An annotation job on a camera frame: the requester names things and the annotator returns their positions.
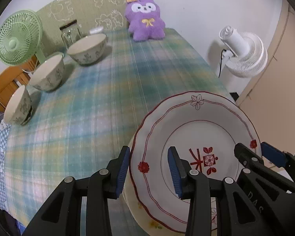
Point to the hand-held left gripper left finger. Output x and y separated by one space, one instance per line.
121 174

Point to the green desk fan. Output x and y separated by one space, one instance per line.
17 36

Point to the green cartoon print board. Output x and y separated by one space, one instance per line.
88 7

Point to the beige door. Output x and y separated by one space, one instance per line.
285 78

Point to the white plate with red pattern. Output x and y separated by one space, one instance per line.
211 127

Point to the green plaid tablecloth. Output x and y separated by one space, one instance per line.
100 103

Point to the white standing fan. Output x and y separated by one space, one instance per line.
245 54

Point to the glass jar with brown lid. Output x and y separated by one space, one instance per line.
70 35

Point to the wooden chair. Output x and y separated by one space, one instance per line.
5 86

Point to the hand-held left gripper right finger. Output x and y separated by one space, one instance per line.
174 174

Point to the purple plush toy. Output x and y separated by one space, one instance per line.
146 27

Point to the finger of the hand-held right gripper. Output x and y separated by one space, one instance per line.
272 154
245 153

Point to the cotton swab container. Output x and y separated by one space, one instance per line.
96 30

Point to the grey-green floral ceramic bowl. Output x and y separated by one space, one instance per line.
49 78
88 54
19 113

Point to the scalloped yellow floral plate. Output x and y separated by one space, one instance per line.
150 222

